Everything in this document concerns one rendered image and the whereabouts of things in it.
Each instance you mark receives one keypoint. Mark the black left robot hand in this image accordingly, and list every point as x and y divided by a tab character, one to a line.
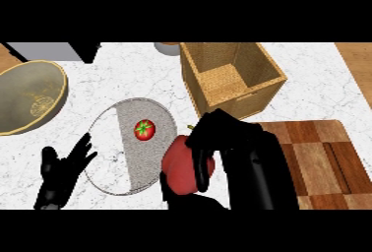
54	183

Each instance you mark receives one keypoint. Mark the grey box appliance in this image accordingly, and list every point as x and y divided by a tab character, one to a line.
46	50

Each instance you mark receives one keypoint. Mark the square wicker basket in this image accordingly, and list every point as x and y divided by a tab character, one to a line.
227	85

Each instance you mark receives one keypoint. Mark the round grey plate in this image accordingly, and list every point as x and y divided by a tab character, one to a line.
140	164

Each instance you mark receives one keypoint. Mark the checkered wooden cutting board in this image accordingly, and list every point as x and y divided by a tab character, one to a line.
319	157

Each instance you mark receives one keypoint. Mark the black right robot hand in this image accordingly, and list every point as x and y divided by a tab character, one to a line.
223	129

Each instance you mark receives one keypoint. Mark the red tomato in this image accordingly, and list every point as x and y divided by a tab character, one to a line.
145	130

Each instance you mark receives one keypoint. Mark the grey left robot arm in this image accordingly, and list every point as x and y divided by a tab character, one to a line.
49	206

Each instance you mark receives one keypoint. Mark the grey bowl with yellow rim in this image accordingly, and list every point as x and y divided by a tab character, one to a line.
26	95

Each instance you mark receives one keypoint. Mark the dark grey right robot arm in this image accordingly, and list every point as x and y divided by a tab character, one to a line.
258	177

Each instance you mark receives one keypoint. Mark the grey round object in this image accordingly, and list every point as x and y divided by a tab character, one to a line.
167	48

